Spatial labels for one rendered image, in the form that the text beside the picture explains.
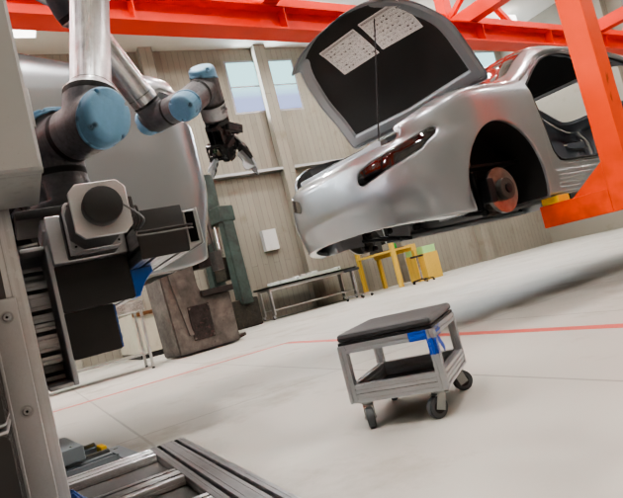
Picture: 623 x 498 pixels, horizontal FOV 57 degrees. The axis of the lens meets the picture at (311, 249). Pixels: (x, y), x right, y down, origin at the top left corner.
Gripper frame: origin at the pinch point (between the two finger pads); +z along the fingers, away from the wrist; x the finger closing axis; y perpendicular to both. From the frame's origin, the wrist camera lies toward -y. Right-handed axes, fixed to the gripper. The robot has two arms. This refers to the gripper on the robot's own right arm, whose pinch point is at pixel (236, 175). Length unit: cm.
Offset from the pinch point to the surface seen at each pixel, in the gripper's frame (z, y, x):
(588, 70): 75, -252, 143
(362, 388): 77, 18, 32
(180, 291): 380, -389, -320
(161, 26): 24, -320, -183
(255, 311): 676, -672, -373
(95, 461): 61, 63, -43
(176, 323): 406, -354, -320
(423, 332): 58, 9, 54
